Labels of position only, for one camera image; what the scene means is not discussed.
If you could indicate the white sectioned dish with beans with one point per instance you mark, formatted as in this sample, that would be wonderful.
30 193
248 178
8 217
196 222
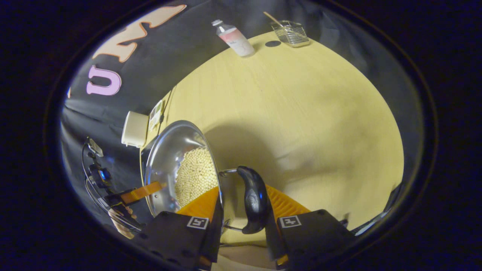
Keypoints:
156 114

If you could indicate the clear plastic bottle pink label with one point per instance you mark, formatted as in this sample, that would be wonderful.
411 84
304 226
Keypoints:
235 39

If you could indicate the white toaster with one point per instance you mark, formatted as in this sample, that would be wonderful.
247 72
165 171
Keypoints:
134 128

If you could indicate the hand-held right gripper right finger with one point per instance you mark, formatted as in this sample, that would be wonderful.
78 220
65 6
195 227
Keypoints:
273 241

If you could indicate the small black round disc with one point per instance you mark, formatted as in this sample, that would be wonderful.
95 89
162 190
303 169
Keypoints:
273 43

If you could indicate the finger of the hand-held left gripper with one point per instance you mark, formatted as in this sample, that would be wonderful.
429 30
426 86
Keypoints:
145 191

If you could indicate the heap of yellow beans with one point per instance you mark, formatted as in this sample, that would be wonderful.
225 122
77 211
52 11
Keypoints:
196 177

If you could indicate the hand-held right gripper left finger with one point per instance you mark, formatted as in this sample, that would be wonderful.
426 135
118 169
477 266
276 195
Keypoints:
212 237

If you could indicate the black backdrop cloth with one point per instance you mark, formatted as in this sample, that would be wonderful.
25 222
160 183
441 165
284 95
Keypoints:
94 124

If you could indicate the wooden stick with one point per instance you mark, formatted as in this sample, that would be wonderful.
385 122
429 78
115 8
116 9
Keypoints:
272 18

